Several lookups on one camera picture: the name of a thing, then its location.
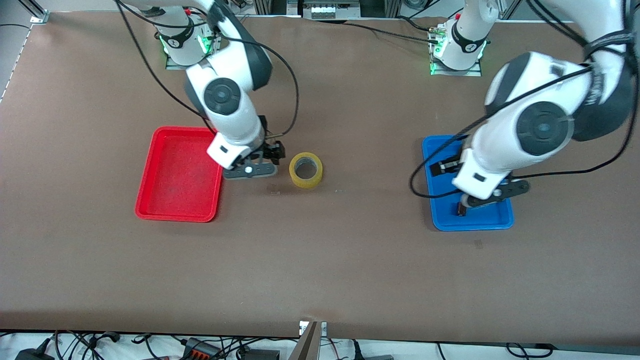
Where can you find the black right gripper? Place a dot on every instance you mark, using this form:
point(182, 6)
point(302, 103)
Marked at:
point(272, 151)

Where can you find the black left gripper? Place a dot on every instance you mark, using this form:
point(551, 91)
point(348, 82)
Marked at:
point(446, 167)

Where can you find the yellow tape roll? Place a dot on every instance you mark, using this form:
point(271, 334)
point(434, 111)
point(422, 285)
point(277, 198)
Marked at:
point(306, 183)

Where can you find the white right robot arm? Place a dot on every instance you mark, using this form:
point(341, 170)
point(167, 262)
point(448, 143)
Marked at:
point(235, 120)

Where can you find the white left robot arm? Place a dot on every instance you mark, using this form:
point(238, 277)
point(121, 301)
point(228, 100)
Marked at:
point(500, 150)

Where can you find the small dark brown component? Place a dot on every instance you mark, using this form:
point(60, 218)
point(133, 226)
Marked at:
point(460, 210)

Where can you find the blue plastic tray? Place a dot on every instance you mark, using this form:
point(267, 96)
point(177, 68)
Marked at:
point(445, 215)

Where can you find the red plastic tray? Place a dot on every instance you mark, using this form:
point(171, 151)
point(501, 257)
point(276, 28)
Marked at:
point(175, 175)

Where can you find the black orange power strip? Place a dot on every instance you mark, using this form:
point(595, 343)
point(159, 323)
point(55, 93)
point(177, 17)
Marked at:
point(200, 348)

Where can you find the black power adapter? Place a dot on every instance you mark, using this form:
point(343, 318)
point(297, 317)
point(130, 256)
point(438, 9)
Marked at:
point(32, 354)

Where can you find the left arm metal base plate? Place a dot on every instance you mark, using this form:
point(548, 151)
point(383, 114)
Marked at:
point(455, 73)

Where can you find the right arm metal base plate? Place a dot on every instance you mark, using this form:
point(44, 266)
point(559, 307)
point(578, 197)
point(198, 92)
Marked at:
point(172, 66)

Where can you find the aluminium frame structure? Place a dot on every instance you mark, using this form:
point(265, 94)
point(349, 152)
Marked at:
point(325, 10)

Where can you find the metal pole clamp bracket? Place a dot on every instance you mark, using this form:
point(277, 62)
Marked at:
point(324, 328)

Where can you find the metal camera pole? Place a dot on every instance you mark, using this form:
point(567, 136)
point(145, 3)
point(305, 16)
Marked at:
point(306, 347)

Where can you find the metal table corner bracket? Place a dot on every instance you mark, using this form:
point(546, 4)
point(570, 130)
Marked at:
point(40, 17)

